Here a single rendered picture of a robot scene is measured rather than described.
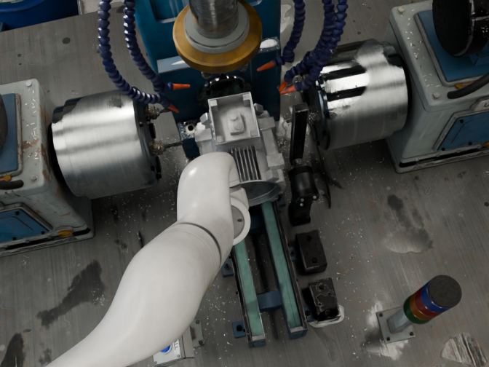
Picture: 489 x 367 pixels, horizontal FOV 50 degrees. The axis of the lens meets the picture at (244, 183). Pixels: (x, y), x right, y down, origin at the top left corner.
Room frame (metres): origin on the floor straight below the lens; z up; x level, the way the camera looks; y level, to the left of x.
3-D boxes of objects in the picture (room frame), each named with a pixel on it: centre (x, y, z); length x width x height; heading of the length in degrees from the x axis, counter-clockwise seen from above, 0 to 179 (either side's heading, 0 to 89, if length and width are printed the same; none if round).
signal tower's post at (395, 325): (0.16, -0.33, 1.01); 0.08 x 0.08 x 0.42; 5
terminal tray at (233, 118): (0.61, 0.01, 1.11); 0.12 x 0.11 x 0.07; 4
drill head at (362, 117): (0.70, -0.32, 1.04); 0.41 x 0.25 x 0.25; 95
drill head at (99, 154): (0.64, 0.36, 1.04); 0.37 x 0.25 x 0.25; 95
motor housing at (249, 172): (0.57, 0.00, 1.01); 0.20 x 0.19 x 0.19; 4
